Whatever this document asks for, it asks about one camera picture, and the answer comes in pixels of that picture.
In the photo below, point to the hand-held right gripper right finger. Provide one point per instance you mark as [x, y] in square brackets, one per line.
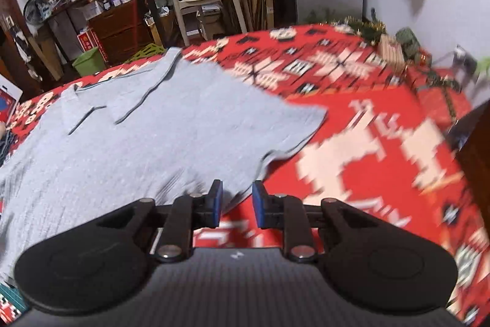
[259, 204]

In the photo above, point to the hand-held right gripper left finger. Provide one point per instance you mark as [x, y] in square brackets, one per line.
[217, 202]

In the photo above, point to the grey polo shirt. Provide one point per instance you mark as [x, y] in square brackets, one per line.
[153, 127]

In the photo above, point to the red patterned blanket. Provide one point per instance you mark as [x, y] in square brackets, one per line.
[363, 120]

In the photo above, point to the lime green flat crate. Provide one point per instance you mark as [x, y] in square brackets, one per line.
[149, 51]

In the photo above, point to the green waste bin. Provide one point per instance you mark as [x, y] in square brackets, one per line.
[90, 62]

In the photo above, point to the kraft patterned gift box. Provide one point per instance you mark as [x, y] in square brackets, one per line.
[391, 51]

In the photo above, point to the brown wooden drawer cabinet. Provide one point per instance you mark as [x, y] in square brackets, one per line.
[115, 28]

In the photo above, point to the red gift box with ribbon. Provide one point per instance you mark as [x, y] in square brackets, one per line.
[432, 97]

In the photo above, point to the green tinsel garland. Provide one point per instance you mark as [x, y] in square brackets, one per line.
[367, 26]

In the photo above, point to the red and white box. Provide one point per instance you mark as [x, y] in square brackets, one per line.
[86, 39]

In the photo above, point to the olive green pouch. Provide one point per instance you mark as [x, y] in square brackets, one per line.
[407, 39]

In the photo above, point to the red blue printed cardboard box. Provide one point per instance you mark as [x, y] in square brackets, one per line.
[7, 101]

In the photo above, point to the electric fan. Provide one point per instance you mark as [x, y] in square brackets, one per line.
[36, 9]

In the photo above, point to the white wall charger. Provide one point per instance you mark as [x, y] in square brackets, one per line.
[463, 57]

